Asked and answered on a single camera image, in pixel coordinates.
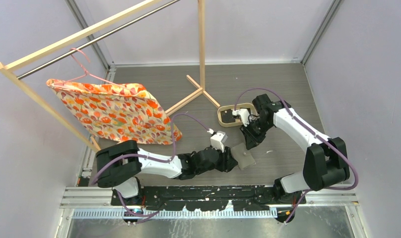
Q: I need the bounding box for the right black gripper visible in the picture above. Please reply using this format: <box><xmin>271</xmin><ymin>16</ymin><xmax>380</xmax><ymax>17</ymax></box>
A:
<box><xmin>240</xmin><ymin>118</ymin><xmax>272</xmax><ymax>150</ymax></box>

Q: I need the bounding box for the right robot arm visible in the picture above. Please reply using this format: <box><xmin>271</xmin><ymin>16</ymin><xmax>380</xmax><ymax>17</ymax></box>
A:
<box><xmin>232</xmin><ymin>94</ymin><xmax>350</xmax><ymax>204</ymax></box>

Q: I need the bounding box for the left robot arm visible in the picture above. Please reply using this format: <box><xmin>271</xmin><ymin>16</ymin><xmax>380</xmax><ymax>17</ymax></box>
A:
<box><xmin>93</xmin><ymin>140</ymin><xmax>238</xmax><ymax>205</ymax></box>

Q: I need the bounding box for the black VIP card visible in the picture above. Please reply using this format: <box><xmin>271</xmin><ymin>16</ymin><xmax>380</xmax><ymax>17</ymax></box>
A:
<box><xmin>220</xmin><ymin>109</ymin><xmax>236</xmax><ymax>124</ymax></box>

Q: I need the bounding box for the oval wooden tray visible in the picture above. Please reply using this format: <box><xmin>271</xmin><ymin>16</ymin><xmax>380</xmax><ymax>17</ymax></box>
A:
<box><xmin>217</xmin><ymin>103</ymin><xmax>258</xmax><ymax>127</ymax></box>

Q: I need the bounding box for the floral orange cloth bag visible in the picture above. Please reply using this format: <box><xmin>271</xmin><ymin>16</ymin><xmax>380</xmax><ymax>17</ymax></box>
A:
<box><xmin>46</xmin><ymin>79</ymin><xmax>182</xmax><ymax>145</ymax></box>

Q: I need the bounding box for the metal rack rod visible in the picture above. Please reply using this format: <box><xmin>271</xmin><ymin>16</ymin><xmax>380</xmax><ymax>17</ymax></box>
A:
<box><xmin>6</xmin><ymin>0</ymin><xmax>178</xmax><ymax>80</ymax></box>

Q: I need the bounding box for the wooden clothes rack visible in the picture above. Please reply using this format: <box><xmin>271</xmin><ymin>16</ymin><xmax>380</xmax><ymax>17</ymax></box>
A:
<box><xmin>0</xmin><ymin>0</ymin><xmax>221</xmax><ymax>153</ymax></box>

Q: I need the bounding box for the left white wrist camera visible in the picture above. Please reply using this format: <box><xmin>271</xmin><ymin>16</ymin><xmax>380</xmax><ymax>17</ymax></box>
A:
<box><xmin>207</xmin><ymin>128</ymin><xmax>228</xmax><ymax>152</ymax></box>

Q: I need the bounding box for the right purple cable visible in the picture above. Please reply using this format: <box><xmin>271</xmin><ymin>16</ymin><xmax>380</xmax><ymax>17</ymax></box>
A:
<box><xmin>234</xmin><ymin>87</ymin><xmax>360</xmax><ymax>224</ymax></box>

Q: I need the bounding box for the purple cable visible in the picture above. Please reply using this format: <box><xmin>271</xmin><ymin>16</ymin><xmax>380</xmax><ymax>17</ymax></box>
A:
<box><xmin>90</xmin><ymin>113</ymin><xmax>214</xmax><ymax>224</ymax></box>
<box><xmin>234</xmin><ymin>87</ymin><xmax>360</xmax><ymax>224</ymax></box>

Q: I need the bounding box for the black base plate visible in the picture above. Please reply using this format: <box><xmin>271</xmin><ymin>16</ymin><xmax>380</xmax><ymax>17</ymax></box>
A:
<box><xmin>124</xmin><ymin>185</ymin><xmax>302</xmax><ymax>211</ymax></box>

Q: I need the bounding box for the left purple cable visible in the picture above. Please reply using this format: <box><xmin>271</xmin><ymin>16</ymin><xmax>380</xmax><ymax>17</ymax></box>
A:
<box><xmin>90</xmin><ymin>113</ymin><xmax>214</xmax><ymax>224</ymax></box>

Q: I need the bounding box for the aluminium frame rail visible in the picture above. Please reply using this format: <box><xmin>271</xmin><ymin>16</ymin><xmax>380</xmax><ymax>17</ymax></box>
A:
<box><xmin>60</xmin><ymin>185</ymin><xmax>359</xmax><ymax>221</ymax></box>

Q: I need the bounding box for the pink wire hanger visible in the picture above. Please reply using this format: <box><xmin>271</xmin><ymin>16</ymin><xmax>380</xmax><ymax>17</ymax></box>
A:
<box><xmin>65</xmin><ymin>48</ymin><xmax>122</xmax><ymax>87</ymax></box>

